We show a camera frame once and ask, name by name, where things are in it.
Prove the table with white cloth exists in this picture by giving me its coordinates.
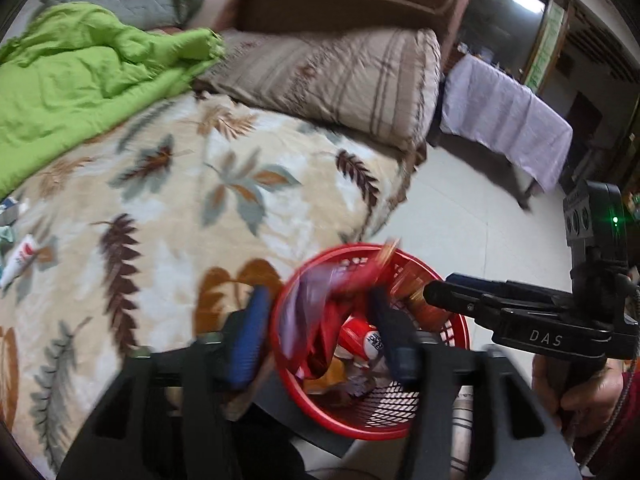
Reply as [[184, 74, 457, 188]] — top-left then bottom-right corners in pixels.
[[427, 54, 573, 209]]

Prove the blue white box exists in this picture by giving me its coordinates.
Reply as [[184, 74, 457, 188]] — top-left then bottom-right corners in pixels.
[[0, 196, 29, 226]]

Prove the red wrapper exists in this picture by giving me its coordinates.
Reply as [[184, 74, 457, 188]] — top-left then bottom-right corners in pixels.
[[273, 240, 399, 379]]

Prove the green quilt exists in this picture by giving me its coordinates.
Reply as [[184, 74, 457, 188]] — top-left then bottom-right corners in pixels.
[[1, 2, 224, 195]]

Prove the red sleeve forearm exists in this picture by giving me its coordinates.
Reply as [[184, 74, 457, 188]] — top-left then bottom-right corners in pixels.
[[588, 372, 640, 480]]

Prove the right hand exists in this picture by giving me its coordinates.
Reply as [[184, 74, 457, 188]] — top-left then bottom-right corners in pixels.
[[532, 354, 625, 437]]

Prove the orange cardboard box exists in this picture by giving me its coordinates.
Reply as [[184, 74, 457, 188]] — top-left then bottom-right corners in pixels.
[[390, 262, 450, 333]]

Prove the red white cigarette pack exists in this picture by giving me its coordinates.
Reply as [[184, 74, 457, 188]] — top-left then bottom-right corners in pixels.
[[334, 314, 384, 363]]

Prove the white tube red print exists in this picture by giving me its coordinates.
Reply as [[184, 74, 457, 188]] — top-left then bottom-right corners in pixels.
[[0, 234, 40, 290]]

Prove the leaf pattern blanket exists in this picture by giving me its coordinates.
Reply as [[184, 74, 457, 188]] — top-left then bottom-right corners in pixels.
[[1, 94, 412, 479]]

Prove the dark wooden cabinet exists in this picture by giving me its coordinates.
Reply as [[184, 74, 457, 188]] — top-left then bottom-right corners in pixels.
[[454, 0, 574, 94]]

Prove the red plastic mesh basket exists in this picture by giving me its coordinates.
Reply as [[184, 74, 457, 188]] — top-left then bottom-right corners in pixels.
[[270, 240, 470, 441]]

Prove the striped beige pillow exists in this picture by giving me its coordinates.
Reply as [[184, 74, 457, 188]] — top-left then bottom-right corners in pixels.
[[200, 27, 440, 152]]

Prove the green camera module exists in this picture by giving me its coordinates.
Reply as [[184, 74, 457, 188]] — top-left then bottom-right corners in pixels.
[[563, 181, 628, 280]]

